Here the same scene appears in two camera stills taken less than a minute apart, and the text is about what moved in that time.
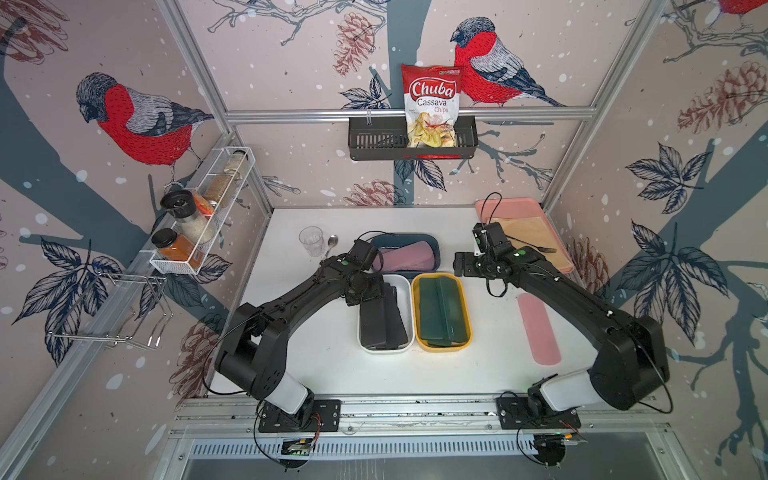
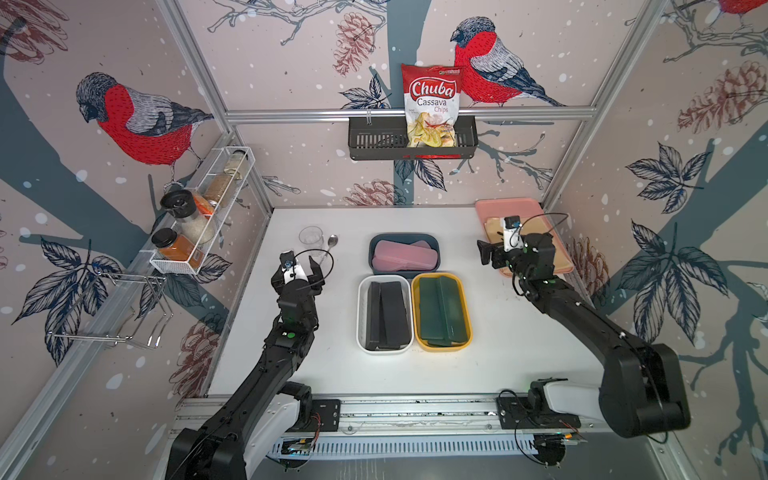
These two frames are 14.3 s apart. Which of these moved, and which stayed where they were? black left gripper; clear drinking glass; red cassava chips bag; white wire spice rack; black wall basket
Moved: black left gripper
Stayed: clear drinking glass; black wall basket; white wire spice rack; red cassava chips bag
